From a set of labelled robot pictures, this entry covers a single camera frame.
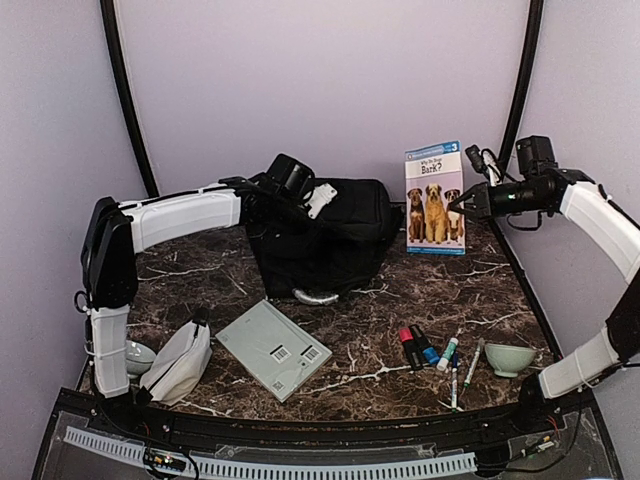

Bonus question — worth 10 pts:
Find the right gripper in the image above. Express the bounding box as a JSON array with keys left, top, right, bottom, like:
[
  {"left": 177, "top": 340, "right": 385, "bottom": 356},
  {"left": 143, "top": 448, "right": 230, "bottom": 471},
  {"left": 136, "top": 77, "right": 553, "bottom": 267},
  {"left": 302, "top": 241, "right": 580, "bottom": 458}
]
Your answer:
[{"left": 451, "top": 179, "right": 549, "bottom": 220}]

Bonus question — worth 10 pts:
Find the dog picture book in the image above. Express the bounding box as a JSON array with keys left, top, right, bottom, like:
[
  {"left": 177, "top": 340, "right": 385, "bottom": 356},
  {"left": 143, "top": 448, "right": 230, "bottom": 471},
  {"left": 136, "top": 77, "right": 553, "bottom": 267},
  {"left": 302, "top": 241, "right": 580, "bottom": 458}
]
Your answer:
[{"left": 405, "top": 141, "right": 466, "bottom": 256}]

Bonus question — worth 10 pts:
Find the black student bag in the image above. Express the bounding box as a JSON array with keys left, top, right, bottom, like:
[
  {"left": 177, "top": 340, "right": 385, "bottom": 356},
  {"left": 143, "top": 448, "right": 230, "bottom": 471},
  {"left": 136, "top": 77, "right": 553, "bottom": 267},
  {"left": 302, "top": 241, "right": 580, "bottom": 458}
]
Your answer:
[{"left": 248, "top": 178, "right": 404, "bottom": 298}]

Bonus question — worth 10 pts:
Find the grey notebook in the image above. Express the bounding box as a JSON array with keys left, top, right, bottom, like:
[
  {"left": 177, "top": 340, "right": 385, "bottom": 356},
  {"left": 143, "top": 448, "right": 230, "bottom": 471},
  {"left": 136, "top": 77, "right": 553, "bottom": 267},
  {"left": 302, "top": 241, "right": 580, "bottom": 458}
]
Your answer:
[{"left": 216, "top": 300, "right": 332, "bottom": 403}]

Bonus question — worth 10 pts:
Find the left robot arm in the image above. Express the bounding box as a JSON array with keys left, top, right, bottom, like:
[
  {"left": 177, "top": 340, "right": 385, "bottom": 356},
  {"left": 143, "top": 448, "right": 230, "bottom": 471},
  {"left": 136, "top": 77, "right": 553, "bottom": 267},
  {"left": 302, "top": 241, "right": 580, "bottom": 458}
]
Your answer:
[{"left": 80, "top": 177, "right": 335, "bottom": 436}]

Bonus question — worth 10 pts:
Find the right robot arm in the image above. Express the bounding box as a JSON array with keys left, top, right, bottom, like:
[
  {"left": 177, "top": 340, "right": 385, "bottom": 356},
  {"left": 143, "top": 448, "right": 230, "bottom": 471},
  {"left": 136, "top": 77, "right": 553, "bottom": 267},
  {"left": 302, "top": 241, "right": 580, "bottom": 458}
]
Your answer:
[{"left": 451, "top": 168, "right": 639, "bottom": 434}]

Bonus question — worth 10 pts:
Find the blue highlighter marker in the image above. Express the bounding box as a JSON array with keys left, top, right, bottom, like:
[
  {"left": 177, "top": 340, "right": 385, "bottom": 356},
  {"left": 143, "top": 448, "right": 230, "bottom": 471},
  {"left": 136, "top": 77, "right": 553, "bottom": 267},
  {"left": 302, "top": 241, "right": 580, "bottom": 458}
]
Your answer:
[{"left": 409, "top": 324, "right": 440, "bottom": 367}]

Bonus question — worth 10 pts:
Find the pink highlighter marker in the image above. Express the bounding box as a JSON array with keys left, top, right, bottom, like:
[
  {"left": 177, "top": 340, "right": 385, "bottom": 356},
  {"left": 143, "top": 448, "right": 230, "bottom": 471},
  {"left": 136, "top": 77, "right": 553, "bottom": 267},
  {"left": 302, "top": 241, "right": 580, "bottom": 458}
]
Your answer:
[{"left": 398, "top": 327, "right": 424, "bottom": 371}]

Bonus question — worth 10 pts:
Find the right pale green bowl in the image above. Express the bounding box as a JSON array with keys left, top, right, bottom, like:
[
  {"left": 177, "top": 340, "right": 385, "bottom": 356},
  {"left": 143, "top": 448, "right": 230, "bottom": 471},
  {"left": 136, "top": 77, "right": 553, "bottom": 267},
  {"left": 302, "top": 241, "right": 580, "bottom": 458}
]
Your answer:
[{"left": 484, "top": 343, "right": 536, "bottom": 378}]

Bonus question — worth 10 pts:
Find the pale green bowl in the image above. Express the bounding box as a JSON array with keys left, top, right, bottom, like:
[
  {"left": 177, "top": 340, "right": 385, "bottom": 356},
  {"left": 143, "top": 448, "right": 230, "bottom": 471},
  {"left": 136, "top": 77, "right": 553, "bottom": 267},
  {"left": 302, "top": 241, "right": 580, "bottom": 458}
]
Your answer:
[
  {"left": 125, "top": 340, "right": 156, "bottom": 378},
  {"left": 484, "top": 343, "right": 536, "bottom": 378}
]

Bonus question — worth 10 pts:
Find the white pencil pouch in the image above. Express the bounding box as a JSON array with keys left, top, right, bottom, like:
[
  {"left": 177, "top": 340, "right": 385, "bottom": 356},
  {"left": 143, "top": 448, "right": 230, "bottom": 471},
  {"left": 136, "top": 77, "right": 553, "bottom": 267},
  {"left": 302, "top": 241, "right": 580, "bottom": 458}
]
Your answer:
[{"left": 135, "top": 307, "right": 212, "bottom": 406}]

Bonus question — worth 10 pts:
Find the green whiteboard pen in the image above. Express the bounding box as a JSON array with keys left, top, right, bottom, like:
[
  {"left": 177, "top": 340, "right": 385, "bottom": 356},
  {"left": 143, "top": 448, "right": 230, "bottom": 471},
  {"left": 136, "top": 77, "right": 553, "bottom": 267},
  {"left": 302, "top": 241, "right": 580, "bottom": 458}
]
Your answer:
[{"left": 463, "top": 338, "right": 485, "bottom": 390}]

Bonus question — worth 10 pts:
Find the left pale green bowl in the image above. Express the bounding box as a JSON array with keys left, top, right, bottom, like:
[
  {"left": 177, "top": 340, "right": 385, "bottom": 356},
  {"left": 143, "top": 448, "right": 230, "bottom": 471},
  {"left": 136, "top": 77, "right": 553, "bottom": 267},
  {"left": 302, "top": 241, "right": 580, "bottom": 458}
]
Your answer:
[{"left": 125, "top": 340, "right": 156, "bottom": 378}]

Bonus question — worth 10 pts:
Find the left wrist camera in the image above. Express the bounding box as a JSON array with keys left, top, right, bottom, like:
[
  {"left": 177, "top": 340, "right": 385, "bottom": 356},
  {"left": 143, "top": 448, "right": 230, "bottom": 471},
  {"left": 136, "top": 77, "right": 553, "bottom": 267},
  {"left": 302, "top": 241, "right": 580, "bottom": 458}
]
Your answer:
[{"left": 264, "top": 154, "right": 338, "bottom": 219}]

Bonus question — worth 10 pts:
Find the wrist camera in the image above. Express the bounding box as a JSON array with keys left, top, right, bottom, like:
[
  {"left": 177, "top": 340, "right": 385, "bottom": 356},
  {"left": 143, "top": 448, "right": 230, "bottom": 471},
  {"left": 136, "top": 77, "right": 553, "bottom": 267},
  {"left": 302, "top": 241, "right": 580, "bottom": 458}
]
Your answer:
[
  {"left": 464, "top": 135, "right": 559, "bottom": 186},
  {"left": 264, "top": 154, "right": 338, "bottom": 219}
]

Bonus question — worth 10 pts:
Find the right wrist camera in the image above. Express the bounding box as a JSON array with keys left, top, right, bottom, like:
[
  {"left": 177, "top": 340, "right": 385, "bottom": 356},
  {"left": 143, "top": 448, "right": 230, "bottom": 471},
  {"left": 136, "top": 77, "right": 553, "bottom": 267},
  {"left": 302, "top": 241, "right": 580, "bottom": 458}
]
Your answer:
[{"left": 464, "top": 135, "right": 559, "bottom": 186}]

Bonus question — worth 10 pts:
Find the right black frame post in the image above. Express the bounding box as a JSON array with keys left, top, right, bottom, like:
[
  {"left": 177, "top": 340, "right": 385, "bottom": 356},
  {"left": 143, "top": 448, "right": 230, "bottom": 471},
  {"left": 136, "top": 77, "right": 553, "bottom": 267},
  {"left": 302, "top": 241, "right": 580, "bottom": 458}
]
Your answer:
[{"left": 498, "top": 0, "right": 544, "bottom": 170}]

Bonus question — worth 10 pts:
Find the black frame post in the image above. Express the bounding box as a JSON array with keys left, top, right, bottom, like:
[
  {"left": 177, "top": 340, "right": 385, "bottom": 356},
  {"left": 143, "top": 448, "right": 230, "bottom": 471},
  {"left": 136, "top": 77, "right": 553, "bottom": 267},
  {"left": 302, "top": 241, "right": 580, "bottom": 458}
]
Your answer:
[
  {"left": 498, "top": 0, "right": 544, "bottom": 170},
  {"left": 99, "top": 0, "right": 159, "bottom": 198}
]

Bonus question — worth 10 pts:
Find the left black frame post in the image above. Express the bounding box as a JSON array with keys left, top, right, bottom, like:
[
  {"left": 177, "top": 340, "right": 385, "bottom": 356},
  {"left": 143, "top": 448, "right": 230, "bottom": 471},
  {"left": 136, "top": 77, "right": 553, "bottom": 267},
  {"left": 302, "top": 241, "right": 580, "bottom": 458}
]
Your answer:
[{"left": 99, "top": 0, "right": 159, "bottom": 198}]

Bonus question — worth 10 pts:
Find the white slotted cable duct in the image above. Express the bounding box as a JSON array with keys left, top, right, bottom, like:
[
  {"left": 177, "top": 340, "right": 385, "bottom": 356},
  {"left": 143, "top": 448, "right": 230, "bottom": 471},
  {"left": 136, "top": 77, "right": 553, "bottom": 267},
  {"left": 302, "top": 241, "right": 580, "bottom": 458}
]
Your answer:
[{"left": 62, "top": 427, "right": 477, "bottom": 479}]

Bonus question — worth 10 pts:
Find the black front rail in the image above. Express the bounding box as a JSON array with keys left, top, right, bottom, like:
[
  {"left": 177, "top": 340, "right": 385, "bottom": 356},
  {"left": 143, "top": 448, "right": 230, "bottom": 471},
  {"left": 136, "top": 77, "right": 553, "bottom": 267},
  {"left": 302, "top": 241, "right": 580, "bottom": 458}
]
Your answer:
[{"left": 54, "top": 388, "right": 578, "bottom": 450}]

